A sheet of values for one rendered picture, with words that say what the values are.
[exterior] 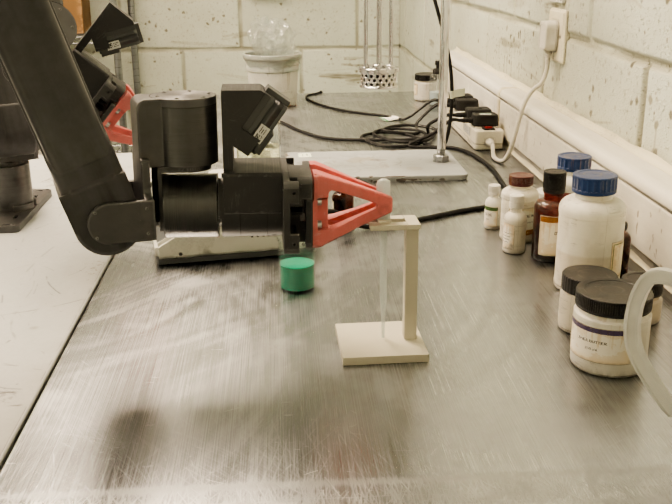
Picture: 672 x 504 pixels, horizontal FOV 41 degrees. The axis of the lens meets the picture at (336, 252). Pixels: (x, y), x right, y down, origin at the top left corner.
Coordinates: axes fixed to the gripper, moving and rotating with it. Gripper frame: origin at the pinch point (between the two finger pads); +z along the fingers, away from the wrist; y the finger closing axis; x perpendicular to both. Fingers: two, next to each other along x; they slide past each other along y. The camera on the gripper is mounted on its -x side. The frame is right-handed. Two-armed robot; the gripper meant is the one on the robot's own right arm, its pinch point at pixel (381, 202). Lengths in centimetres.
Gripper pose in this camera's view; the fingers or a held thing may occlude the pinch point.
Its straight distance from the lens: 81.9
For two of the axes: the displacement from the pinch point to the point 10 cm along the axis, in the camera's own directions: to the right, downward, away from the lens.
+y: -0.9, -3.1, 9.5
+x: -0.1, 9.5, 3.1
